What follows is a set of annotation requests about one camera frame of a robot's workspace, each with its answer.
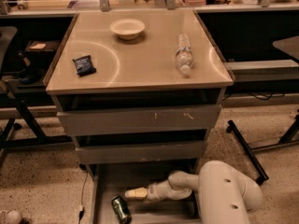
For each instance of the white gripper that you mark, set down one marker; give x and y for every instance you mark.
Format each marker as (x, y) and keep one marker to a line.
(154, 192)

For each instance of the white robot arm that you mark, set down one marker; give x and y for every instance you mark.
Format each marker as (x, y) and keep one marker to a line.
(225, 195)

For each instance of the open bottom grey drawer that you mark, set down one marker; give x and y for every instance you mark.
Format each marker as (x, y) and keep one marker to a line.
(111, 180)

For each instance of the middle grey drawer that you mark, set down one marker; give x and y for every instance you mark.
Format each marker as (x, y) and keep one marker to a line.
(142, 152)

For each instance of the top grey drawer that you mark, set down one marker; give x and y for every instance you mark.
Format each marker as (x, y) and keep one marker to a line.
(139, 120)

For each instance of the grey drawer cabinet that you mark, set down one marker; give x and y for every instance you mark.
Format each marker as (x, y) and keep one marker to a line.
(136, 73)

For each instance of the black wheeled stand leg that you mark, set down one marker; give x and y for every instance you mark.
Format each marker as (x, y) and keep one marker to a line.
(289, 138)

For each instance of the white ball on floor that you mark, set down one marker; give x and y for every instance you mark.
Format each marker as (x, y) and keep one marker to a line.
(10, 217)

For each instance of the dark blue snack packet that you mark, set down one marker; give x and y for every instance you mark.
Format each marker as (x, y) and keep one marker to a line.
(84, 66)

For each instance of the clear plastic water bottle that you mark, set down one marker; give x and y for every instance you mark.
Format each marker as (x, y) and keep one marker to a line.
(184, 57)

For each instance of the white paper bowl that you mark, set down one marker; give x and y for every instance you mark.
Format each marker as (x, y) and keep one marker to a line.
(127, 29)

